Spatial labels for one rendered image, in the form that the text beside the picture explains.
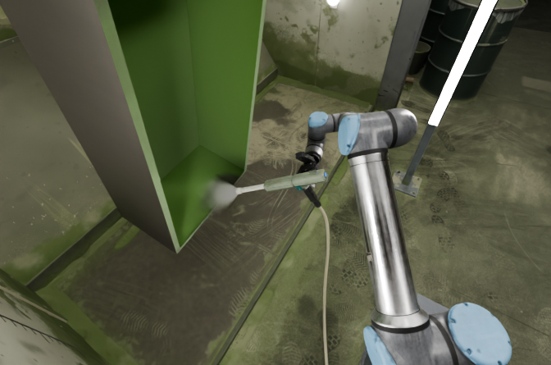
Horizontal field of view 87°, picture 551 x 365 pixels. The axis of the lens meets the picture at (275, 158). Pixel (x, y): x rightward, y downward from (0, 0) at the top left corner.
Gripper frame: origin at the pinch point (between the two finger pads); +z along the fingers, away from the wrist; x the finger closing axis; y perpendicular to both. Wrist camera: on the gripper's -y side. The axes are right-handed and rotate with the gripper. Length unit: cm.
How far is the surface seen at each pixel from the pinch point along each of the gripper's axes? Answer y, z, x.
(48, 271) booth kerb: -14, 46, 151
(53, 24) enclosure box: -92, 36, 3
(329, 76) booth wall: 37, -184, 28
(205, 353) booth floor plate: 45, 59, 66
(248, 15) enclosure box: -68, -21, -8
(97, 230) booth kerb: -9, 16, 143
